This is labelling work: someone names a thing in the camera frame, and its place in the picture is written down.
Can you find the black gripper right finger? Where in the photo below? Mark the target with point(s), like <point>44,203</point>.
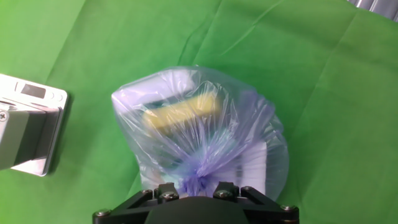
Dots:
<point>264,208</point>

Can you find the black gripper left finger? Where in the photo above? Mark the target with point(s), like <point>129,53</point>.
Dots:
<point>133,208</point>

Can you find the clear plastic bag with items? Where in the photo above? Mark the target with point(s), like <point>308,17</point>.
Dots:
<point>192,124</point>

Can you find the yellow sponge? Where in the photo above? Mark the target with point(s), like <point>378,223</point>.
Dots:
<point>183,112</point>

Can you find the green cloth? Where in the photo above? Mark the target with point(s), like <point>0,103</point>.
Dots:
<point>326,109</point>

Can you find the white box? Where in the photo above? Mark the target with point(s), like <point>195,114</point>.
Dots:
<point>149,88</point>

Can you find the grey box red button rear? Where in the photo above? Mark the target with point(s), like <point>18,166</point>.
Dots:
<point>37,90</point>

